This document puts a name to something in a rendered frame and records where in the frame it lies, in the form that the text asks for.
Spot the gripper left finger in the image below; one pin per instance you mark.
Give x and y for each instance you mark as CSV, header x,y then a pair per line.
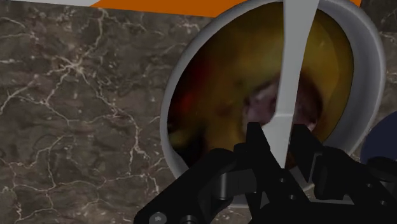
x,y
217,173

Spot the orange flat object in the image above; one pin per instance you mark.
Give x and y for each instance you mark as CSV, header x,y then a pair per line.
x,y
173,6

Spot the grey bowl with soup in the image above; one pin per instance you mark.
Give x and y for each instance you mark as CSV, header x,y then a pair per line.
x,y
217,93

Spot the dark blue round object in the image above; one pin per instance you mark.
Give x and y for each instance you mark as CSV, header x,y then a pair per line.
x,y
381,138

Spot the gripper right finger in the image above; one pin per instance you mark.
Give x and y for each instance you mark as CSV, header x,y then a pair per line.
x,y
338,173

